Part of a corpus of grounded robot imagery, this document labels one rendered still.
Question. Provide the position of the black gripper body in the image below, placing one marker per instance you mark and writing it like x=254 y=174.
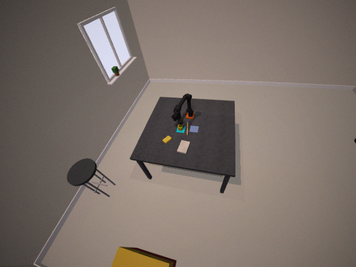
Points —
x=180 y=121

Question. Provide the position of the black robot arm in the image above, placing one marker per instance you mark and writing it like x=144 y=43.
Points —
x=177 y=108

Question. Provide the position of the yellow block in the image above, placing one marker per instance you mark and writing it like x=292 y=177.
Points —
x=167 y=139

